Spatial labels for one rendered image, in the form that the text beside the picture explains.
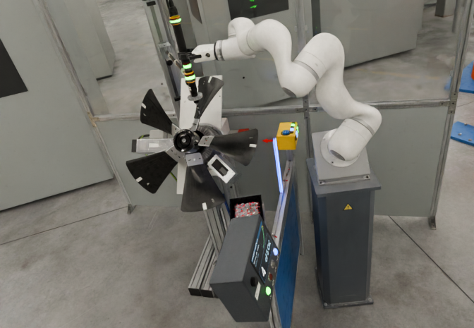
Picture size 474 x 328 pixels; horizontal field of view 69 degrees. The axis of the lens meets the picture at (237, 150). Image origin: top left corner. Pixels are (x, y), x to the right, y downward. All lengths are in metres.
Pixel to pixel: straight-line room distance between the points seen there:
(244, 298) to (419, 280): 1.72
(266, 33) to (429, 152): 1.72
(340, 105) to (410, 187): 1.60
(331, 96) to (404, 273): 1.68
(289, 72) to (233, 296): 0.67
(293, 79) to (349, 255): 1.26
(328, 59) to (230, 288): 0.72
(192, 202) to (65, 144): 2.29
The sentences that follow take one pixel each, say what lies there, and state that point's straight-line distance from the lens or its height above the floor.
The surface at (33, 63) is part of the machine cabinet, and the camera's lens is 3.54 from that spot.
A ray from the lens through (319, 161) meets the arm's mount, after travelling 1.72.
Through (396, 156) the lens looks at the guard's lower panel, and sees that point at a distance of 2.55.
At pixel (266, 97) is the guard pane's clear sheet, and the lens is 2.35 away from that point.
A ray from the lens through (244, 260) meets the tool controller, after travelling 1.03.
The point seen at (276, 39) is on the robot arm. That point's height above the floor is 1.75.
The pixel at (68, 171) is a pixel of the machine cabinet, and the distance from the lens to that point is 3.95.
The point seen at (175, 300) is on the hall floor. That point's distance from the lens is 2.61.
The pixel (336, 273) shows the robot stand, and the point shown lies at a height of 0.32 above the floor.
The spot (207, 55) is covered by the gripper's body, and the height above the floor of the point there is 1.63.
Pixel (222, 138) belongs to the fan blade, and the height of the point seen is 1.19.
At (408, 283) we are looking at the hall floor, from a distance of 2.57.
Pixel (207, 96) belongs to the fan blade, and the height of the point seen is 1.38.
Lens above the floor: 2.03
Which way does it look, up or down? 32 degrees down
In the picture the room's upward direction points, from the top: 12 degrees counter-clockwise
